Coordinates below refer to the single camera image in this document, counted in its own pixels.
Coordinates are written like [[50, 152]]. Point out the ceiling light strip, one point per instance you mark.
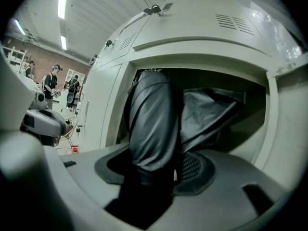
[[19, 27], [63, 1], [63, 42]]

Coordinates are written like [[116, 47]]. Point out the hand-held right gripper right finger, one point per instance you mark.
[[228, 201]]

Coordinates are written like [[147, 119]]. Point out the clear plastic sheet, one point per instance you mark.
[[276, 32]]

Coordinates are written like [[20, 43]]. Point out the white shelf unit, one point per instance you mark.
[[15, 59], [73, 74]]

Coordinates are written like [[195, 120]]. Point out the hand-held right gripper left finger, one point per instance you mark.
[[79, 182]]

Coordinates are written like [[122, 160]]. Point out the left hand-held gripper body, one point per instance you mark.
[[45, 124]]

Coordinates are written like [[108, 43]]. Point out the gray metal locker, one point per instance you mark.
[[192, 44]]

